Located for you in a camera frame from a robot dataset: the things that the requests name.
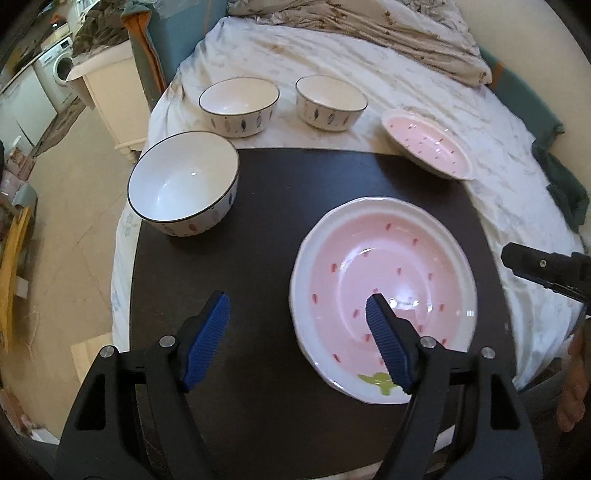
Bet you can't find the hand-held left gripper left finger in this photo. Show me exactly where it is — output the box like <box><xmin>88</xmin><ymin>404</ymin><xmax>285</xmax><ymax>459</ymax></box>
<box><xmin>54</xmin><ymin>290</ymin><xmax>232</xmax><ymax>480</ymax></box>

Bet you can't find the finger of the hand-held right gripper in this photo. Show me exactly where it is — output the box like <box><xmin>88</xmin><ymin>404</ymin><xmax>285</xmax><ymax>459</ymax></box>
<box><xmin>501</xmin><ymin>242</ymin><xmax>591</xmax><ymax>301</ymax></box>

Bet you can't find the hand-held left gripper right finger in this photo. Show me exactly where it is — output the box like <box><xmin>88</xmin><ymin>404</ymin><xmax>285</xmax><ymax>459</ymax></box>
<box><xmin>365</xmin><ymin>293</ymin><xmax>546</xmax><ymax>480</ymax></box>

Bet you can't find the large pink plate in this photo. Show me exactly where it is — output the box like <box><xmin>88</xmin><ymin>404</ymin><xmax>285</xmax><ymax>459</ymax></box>
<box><xmin>290</xmin><ymin>196</ymin><xmax>478</xmax><ymax>406</ymax></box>

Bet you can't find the large white bowl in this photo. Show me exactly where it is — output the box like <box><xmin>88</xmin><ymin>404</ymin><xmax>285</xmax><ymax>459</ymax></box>
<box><xmin>127</xmin><ymin>131</ymin><xmax>241</xmax><ymax>238</ymax></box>

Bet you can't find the small pink plate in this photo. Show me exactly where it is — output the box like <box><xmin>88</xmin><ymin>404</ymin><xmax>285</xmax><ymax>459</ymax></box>
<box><xmin>381</xmin><ymin>108</ymin><xmax>476</xmax><ymax>182</ymax></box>

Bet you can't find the small white patterned bowl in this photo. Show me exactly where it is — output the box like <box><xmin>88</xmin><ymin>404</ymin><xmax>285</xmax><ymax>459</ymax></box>
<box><xmin>295</xmin><ymin>75</ymin><xmax>369</xmax><ymax>133</ymax></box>
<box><xmin>198</xmin><ymin>77</ymin><xmax>280</xmax><ymax>138</ymax></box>

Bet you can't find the person's right hand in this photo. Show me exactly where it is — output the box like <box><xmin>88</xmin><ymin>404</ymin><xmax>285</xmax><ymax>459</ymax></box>
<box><xmin>556</xmin><ymin>323</ymin><xmax>585</xmax><ymax>432</ymax></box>

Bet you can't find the dark green cloth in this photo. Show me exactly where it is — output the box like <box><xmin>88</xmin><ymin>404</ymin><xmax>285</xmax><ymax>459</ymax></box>
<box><xmin>531</xmin><ymin>138</ymin><xmax>591</xmax><ymax>232</ymax></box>

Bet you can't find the black mat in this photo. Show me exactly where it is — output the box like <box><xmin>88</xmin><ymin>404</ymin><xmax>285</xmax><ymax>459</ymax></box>
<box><xmin>129</xmin><ymin>148</ymin><xmax>518</xmax><ymax>480</ymax></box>

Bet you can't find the small wooden board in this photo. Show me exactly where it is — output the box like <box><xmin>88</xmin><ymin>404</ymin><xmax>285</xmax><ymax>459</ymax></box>
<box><xmin>70</xmin><ymin>331</ymin><xmax>114</xmax><ymax>384</ymax></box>

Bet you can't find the yellow wooden rocker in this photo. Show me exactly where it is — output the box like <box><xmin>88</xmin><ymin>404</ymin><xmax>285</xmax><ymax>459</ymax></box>
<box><xmin>0</xmin><ymin>205</ymin><xmax>35</xmax><ymax>352</ymax></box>

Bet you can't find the white bedside cabinet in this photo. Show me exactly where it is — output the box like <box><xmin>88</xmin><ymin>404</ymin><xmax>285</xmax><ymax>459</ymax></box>
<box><xmin>67</xmin><ymin>39</ymin><xmax>155</xmax><ymax>162</ymax></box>

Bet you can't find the beige floral quilt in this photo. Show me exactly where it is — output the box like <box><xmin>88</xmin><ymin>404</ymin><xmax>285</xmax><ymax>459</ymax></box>
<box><xmin>226</xmin><ymin>0</ymin><xmax>492</xmax><ymax>88</ymax></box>

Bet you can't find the white printed bed sheet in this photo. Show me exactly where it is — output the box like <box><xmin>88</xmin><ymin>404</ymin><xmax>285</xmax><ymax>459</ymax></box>
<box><xmin>111</xmin><ymin>16</ymin><xmax>585</xmax><ymax>393</ymax></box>

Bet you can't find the white kitchen cabinet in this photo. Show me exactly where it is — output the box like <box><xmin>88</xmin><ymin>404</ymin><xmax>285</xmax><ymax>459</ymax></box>
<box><xmin>0</xmin><ymin>69</ymin><xmax>58</xmax><ymax>148</ymax></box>

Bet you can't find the white washing machine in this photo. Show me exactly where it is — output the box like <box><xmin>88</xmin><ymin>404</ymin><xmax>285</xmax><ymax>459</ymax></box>
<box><xmin>32</xmin><ymin>36</ymin><xmax>79</xmax><ymax>114</ymax></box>

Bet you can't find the camouflage cloth pile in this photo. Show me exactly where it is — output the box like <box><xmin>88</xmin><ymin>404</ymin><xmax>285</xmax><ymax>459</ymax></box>
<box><xmin>71</xmin><ymin>0</ymin><xmax>134</xmax><ymax>58</ymax></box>

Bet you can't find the teal bed frame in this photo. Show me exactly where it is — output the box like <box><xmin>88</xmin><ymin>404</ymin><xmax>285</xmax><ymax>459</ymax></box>
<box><xmin>121</xmin><ymin>0</ymin><xmax>565</xmax><ymax>139</ymax></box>

